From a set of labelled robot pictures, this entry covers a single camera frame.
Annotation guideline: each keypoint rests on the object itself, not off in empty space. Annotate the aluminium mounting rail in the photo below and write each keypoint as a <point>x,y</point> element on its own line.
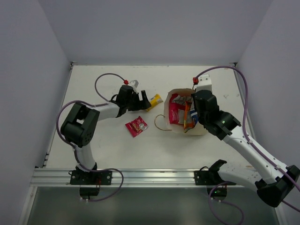
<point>128,178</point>

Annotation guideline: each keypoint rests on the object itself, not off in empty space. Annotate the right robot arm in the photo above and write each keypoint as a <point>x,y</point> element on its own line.
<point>275,179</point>

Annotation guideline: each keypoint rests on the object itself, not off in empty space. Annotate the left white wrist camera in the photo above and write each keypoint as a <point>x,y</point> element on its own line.
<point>134,84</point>

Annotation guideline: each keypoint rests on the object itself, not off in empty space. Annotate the yellow snack bar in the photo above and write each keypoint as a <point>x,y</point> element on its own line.
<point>154,101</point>

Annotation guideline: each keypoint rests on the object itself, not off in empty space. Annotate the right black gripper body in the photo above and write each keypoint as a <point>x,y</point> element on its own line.
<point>202,118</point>

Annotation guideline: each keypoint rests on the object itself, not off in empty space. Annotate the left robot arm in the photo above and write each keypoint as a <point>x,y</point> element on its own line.
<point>77,121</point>

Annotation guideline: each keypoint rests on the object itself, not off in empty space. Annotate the blue Doritos bag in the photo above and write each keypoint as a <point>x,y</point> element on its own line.
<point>194,116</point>

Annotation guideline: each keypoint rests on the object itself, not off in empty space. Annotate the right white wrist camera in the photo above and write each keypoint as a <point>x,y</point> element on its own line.
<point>204,83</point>

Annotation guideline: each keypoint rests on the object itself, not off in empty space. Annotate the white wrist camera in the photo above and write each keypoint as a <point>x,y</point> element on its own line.
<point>134,84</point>
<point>204,83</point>

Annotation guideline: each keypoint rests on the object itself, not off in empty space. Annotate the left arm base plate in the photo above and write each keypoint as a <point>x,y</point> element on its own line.
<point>90,182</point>

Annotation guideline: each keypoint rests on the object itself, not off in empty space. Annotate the pink white snack bag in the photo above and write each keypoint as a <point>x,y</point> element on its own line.
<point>177,108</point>

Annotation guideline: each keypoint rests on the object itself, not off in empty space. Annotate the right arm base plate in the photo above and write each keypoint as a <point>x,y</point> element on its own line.
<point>209,177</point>

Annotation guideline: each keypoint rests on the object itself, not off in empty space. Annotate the beige paper bag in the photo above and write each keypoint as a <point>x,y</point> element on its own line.
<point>198,130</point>

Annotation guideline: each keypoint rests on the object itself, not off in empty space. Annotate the red candy packet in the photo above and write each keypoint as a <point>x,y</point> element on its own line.
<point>136,126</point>

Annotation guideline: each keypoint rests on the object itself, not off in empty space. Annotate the orange snack packet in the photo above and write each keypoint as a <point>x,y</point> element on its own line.
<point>188,120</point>

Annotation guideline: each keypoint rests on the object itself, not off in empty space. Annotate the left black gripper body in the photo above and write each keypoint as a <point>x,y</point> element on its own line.
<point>137,101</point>

